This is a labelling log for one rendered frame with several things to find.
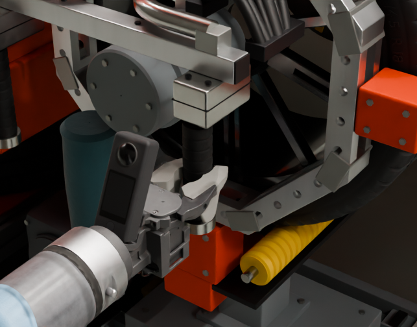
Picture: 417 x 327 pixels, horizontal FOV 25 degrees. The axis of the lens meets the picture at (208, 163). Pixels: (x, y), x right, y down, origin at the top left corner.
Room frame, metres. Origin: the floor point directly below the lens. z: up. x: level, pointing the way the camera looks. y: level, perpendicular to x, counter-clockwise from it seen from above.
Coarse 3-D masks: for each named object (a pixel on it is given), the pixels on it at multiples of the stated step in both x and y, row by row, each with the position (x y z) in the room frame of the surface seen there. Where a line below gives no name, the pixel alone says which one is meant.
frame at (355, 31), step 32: (320, 0) 1.09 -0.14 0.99; (352, 0) 1.11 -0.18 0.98; (64, 32) 1.36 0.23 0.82; (352, 32) 1.06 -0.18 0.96; (384, 32) 1.11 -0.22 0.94; (64, 64) 1.36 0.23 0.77; (352, 64) 1.06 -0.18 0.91; (352, 96) 1.06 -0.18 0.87; (352, 128) 1.06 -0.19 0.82; (160, 160) 1.30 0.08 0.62; (320, 160) 1.13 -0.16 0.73; (352, 160) 1.06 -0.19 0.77; (224, 192) 1.23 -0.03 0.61; (256, 192) 1.21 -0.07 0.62; (288, 192) 1.11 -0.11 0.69; (320, 192) 1.08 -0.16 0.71; (224, 224) 1.17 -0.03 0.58; (256, 224) 1.14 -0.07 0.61
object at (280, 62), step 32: (96, 0) 1.43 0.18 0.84; (128, 0) 1.47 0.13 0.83; (160, 0) 1.53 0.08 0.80; (256, 64) 1.31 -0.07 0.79; (288, 64) 1.24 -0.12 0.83; (256, 96) 1.51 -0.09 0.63; (320, 96) 1.20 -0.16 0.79; (160, 128) 1.36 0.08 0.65; (224, 128) 1.30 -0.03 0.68; (256, 128) 1.41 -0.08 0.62; (288, 128) 1.23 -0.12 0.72; (320, 128) 1.39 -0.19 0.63; (224, 160) 1.30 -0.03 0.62; (256, 160) 1.30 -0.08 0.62; (288, 160) 1.28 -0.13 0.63
